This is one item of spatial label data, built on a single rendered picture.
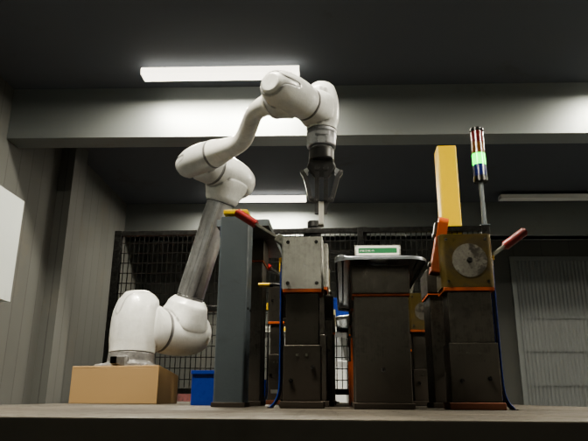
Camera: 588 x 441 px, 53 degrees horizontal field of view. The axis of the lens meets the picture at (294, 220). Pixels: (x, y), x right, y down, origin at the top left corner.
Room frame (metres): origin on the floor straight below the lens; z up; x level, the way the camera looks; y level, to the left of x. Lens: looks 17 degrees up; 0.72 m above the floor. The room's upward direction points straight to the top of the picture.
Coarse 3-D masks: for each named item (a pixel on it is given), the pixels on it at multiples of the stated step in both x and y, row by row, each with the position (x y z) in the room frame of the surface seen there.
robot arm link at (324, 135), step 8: (312, 128) 1.60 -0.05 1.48; (320, 128) 1.59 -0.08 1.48; (328, 128) 1.59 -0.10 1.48; (312, 136) 1.60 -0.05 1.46; (320, 136) 1.59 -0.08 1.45; (328, 136) 1.59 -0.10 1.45; (336, 136) 1.63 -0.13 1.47; (312, 144) 1.61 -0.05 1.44; (320, 144) 1.60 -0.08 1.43; (328, 144) 1.61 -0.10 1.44
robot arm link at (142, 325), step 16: (128, 304) 1.99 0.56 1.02; (144, 304) 2.00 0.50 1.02; (112, 320) 2.01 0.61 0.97; (128, 320) 1.98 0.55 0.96; (144, 320) 2.00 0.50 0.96; (160, 320) 2.05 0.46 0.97; (112, 336) 2.00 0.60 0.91; (128, 336) 1.98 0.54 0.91; (144, 336) 2.00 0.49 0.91; (160, 336) 2.05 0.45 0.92
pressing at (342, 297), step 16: (336, 256) 1.19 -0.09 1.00; (352, 256) 1.16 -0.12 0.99; (368, 256) 1.16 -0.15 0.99; (384, 256) 1.16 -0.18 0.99; (400, 256) 1.16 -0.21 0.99; (416, 256) 1.16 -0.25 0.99; (336, 272) 1.35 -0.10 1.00; (416, 272) 1.32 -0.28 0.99; (336, 288) 1.49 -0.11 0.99; (336, 320) 2.25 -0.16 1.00
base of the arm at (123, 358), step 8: (112, 352) 1.99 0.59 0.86; (120, 352) 1.98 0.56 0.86; (128, 352) 1.97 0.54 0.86; (136, 352) 1.98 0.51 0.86; (144, 352) 2.00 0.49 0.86; (112, 360) 1.95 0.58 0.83; (120, 360) 1.94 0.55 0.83; (128, 360) 1.97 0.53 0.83; (136, 360) 1.98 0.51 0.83; (144, 360) 2.00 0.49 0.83; (152, 360) 2.03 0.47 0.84
